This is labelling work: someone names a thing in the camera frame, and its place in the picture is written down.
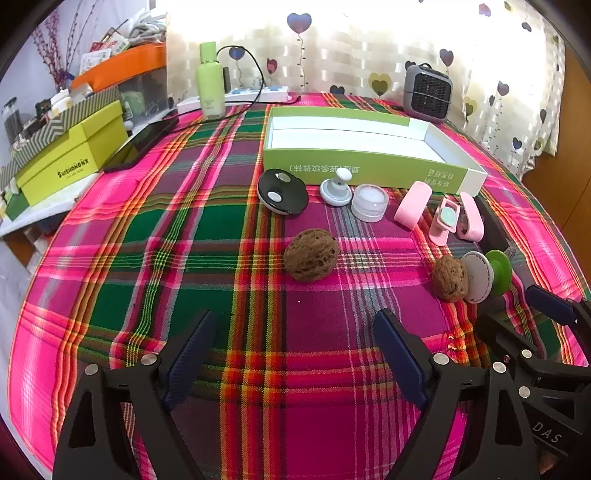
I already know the lime green box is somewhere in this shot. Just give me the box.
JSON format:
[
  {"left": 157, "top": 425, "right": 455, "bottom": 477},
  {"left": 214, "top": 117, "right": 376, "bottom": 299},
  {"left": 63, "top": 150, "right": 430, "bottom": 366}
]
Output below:
[{"left": 14, "top": 100, "right": 130, "bottom": 206}]

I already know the grey mini heater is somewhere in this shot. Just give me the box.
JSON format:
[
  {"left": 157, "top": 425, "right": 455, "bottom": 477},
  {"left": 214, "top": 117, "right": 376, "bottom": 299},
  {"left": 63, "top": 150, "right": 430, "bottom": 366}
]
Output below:
[{"left": 403, "top": 63, "right": 453, "bottom": 124}]

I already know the chevron patterned box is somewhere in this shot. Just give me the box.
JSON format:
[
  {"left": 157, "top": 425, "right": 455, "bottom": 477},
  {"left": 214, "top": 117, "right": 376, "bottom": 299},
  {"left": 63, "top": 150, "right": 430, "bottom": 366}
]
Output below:
[{"left": 0, "top": 87, "right": 123, "bottom": 182}]

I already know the orange lidded storage bin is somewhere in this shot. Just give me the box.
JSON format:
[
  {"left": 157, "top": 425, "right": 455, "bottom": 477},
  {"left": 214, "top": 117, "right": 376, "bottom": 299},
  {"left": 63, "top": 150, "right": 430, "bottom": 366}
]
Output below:
[{"left": 71, "top": 44, "right": 167, "bottom": 90}]

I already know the pink green plaid tablecloth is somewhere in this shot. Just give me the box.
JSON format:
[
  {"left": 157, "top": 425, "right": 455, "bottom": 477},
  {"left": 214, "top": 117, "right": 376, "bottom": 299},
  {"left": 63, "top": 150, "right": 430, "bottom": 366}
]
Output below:
[{"left": 7, "top": 91, "right": 591, "bottom": 480}]

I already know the pile of white cables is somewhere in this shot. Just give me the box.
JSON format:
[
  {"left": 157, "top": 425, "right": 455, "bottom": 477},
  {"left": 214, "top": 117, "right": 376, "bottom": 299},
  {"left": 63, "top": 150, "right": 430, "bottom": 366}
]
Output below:
[{"left": 124, "top": 11, "right": 167, "bottom": 47}]

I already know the green and white cardboard box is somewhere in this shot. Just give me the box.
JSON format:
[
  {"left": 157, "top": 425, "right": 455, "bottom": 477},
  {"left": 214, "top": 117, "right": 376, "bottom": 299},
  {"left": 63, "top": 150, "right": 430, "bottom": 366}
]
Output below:
[{"left": 262, "top": 107, "right": 489, "bottom": 193}]

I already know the heart print curtain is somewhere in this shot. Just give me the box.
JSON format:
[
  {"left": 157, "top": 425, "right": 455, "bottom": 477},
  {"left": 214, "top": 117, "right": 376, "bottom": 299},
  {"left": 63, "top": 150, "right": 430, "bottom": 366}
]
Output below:
[{"left": 165, "top": 0, "right": 566, "bottom": 176}]

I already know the large brown walnut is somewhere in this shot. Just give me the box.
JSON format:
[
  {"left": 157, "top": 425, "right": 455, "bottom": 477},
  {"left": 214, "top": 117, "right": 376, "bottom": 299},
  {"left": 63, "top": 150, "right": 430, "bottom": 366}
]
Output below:
[{"left": 283, "top": 230, "right": 340, "bottom": 281}]

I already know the black flashlight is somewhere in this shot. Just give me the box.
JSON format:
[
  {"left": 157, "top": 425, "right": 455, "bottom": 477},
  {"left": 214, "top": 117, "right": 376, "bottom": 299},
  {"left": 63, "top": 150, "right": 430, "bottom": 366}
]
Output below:
[{"left": 475, "top": 196, "right": 519, "bottom": 260}]

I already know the black charger cable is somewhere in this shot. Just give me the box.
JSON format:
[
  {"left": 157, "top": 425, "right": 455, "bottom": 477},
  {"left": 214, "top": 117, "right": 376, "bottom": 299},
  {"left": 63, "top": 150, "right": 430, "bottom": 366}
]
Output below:
[{"left": 216, "top": 45, "right": 271, "bottom": 121}]

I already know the light green lotion bottle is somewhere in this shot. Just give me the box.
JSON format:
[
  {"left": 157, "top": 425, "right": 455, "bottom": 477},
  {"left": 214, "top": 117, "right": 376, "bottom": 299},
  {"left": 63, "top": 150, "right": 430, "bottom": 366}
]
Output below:
[{"left": 196, "top": 41, "right": 227, "bottom": 121}]

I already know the dark glass jar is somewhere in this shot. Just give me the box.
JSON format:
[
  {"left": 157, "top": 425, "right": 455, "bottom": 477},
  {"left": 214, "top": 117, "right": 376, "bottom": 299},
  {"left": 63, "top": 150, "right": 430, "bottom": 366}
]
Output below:
[{"left": 2, "top": 97, "right": 22, "bottom": 139}]

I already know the red branch decoration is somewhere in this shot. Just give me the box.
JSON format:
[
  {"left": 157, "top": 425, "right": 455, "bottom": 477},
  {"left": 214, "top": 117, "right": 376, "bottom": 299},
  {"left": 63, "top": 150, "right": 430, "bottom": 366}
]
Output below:
[{"left": 32, "top": 0, "right": 100, "bottom": 89}]

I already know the wooden cabinet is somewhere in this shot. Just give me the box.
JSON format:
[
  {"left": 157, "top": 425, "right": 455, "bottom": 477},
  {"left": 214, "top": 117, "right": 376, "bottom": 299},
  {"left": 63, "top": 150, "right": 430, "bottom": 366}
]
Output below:
[{"left": 525, "top": 150, "right": 591, "bottom": 197}]

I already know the black disc with white buttons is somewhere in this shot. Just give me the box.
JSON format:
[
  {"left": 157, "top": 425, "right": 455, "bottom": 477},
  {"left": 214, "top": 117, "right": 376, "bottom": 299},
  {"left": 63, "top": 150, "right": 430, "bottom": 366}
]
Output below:
[{"left": 257, "top": 170, "right": 309, "bottom": 215}]

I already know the white knob stopper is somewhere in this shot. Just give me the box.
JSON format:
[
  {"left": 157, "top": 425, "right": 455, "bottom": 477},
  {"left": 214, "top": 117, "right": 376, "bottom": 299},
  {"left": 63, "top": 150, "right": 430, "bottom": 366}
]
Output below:
[{"left": 320, "top": 167, "right": 356, "bottom": 207}]

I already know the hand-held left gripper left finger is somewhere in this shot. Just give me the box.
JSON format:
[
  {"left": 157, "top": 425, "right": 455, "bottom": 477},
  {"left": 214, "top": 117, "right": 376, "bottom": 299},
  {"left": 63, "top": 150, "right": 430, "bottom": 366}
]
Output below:
[{"left": 53, "top": 309, "right": 218, "bottom": 480}]

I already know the black smartphone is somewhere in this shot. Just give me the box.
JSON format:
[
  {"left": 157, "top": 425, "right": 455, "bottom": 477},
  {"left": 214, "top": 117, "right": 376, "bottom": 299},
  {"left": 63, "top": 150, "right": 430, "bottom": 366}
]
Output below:
[{"left": 104, "top": 117, "right": 180, "bottom": 174}]

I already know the white and green spool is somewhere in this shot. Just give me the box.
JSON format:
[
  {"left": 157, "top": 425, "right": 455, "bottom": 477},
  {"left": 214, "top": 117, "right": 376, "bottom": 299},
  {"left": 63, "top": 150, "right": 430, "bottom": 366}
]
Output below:
[{"left": 462, "top": 249, "right": 514, "bottom": 304}]

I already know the pink clip with mint pad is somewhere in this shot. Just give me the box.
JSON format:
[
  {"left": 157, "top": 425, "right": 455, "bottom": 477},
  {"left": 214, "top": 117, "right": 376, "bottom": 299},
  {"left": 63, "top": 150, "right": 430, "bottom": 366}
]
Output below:
[{"left": 428, "top": 198, "right": 461, "bottom": 245}]

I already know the clear round jar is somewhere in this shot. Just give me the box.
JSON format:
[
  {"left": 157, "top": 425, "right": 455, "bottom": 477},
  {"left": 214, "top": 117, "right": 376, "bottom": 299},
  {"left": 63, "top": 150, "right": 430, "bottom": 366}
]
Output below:
[{"left": 352, "top": 184, "right": 387, "bottom": 223}]

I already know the stack of paper packets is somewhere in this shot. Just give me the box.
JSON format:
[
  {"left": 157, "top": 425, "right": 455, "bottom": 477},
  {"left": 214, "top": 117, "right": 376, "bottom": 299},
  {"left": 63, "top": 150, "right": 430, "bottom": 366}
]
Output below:
[{"left": 78, "top": 28, "right": 131, "bottom": 75}]

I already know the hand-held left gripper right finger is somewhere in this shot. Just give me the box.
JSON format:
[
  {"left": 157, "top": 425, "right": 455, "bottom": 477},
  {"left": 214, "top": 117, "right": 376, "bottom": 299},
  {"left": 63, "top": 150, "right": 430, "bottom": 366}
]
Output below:
[{"left": 373, "top": 308, "right": 539, "bottom": 480}]

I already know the small brown walnut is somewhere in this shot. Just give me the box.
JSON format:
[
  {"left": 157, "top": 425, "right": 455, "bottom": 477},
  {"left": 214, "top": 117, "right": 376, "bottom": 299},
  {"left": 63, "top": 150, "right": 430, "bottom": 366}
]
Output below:
[{"left": 431, "top": 256, "right": 469, "bottom": 303}]

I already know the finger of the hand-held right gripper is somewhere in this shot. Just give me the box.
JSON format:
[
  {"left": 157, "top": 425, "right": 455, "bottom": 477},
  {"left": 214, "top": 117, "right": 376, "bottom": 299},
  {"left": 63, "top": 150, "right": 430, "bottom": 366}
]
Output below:
[
  {"left": 526, "top": 285, "right": 591, "bottom": 334},
  {"left": 477, "top": 311, "right": 591, "bottom": 408}
]

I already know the white power strip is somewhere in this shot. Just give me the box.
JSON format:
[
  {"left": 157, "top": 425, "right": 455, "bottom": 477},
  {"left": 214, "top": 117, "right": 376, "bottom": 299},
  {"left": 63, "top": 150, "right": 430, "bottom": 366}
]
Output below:
[{"left": 177, "top": 87, "right": 291, "bottom": 115}]

